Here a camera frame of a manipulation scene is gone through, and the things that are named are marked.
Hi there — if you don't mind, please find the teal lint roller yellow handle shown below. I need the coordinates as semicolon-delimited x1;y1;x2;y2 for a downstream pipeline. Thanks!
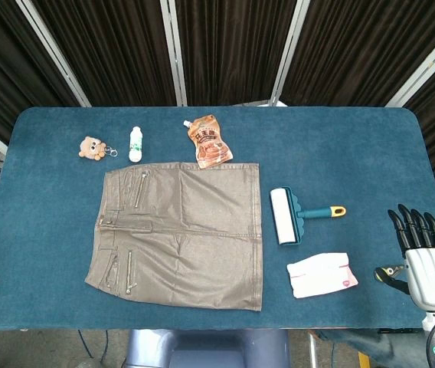
270;186;347;247

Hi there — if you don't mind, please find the blue cable under table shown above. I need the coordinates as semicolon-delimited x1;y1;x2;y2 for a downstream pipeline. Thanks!
77;329;93;362

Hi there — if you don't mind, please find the folded white pink cloth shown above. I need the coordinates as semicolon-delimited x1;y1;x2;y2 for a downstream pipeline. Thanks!
286;251;359;299

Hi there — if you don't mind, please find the brown skirt with zippers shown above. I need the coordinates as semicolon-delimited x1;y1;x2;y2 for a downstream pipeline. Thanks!
83;161;264;312

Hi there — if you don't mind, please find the brown plush bear keychain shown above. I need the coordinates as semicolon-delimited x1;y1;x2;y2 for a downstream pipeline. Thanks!
78;136;119;161

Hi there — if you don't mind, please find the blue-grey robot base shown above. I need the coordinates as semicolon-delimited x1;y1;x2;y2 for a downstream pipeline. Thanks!
123;328;291;368

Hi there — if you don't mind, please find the blue table cloth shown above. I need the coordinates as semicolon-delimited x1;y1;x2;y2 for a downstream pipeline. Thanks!
0;106;435;334

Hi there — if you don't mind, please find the brown sauce spout pouch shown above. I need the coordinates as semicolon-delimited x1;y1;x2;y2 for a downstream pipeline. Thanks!
182;116;234;169

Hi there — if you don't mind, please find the metal table leg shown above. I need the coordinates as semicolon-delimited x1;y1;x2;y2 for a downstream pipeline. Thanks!
308;331;319;368

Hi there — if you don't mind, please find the black yellow small tool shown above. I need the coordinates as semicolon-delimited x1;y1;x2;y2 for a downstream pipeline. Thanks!
373;264;406;284

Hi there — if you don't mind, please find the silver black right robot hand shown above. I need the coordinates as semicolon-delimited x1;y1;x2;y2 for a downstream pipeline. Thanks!
388;204;435;310

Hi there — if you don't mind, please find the small white green bottle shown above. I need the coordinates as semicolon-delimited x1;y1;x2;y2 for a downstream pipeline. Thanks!
128;126;143;163

